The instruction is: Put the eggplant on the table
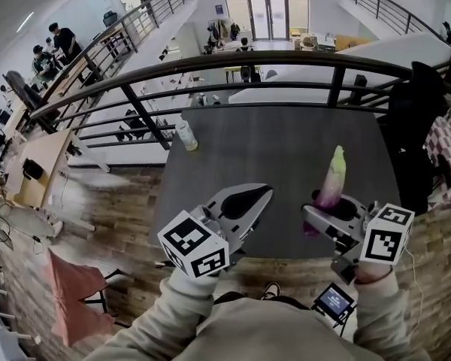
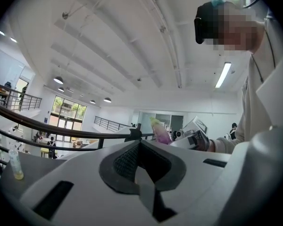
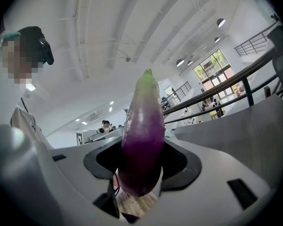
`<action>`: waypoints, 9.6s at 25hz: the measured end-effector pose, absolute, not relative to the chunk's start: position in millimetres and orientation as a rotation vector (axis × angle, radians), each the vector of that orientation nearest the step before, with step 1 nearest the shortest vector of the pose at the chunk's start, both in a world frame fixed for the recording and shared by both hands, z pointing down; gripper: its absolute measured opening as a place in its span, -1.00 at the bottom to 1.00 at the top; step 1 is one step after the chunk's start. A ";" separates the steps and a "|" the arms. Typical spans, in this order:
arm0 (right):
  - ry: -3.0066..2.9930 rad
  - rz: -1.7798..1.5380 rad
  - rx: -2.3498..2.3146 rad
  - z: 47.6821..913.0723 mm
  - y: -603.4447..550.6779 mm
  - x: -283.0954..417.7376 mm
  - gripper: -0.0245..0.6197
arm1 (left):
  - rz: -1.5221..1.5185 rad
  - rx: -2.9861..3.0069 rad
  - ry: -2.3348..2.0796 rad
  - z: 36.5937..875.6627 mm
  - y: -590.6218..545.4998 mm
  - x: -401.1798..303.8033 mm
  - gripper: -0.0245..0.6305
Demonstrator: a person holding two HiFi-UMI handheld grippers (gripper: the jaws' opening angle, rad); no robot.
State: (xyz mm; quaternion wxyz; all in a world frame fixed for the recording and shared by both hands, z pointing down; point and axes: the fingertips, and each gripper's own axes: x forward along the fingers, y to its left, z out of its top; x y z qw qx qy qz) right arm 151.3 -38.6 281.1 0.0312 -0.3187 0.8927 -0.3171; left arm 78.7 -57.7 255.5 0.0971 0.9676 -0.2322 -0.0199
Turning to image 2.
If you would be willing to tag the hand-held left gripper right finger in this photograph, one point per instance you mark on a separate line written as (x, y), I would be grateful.
(193, 171)

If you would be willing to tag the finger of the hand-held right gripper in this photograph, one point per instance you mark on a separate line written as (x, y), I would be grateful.
(184, 143)

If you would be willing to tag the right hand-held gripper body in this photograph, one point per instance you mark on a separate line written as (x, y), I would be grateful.
(199, 131)

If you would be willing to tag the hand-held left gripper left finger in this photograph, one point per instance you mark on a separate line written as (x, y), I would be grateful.
(85, 185)

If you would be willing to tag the purple green toy eggplant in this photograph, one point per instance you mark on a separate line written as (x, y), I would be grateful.
(160, 132)

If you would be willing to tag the person's right forearm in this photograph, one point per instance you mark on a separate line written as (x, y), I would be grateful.
(228, 145)

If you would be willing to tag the dark grey table top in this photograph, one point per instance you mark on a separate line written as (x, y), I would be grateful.
(37, 168)

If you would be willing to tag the black office chair with headrest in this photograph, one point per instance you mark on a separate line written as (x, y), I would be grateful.
(135, 134)

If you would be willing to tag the black metal balcony railing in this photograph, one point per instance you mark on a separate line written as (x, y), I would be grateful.
(61, 131)

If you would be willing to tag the black metal staircase railing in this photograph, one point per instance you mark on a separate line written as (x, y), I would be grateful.
(108, 123)

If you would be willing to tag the person's beige sweater torso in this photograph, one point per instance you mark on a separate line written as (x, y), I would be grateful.
(261, 102)

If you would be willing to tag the glass entrance door with windows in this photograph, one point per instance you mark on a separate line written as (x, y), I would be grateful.
(68, 116)

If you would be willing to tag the clear plastic bottle yellow liquid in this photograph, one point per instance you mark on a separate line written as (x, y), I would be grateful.
(16, 165)

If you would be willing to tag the small black pendant lamp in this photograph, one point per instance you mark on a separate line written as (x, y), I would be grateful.
(60, 89)
(92, 101)

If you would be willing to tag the large black pendant lamp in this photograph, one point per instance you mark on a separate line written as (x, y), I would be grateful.
(58, 80)
(107, 100)

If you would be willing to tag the black metal mezzanine railing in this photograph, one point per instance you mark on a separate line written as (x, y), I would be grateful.
(30, 102)

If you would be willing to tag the person's head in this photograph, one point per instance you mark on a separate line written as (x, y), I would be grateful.
(240, 32)

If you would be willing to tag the round ceiling fixture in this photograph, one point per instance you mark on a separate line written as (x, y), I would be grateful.
(65, 15)

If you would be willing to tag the black head-worn camera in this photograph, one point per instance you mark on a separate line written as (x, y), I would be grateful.
(202, 27)

